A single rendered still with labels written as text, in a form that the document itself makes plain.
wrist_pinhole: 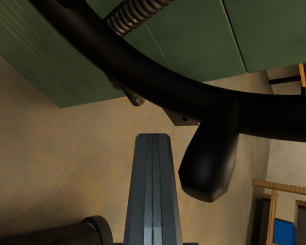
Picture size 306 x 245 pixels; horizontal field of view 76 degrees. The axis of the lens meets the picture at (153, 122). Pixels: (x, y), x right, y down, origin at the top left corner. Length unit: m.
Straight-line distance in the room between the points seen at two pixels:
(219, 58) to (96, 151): 0.74
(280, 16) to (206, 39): 0.09
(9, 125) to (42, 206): 0.32
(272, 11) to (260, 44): 0.04
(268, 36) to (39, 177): 0.81
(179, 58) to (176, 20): 0.06
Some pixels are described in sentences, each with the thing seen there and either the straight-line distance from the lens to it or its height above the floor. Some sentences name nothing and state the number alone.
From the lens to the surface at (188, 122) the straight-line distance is 0.42.
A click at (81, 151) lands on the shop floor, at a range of 0.92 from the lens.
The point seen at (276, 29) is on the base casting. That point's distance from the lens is 0.31.
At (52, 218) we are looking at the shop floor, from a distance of 0.93.
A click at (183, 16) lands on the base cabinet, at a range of 0.32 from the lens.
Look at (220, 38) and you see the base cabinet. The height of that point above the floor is 0.69.
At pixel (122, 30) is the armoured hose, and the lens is 0.21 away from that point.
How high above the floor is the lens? 0.81
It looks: 43 degrees down
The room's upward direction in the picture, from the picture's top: 88 degrees clockwise
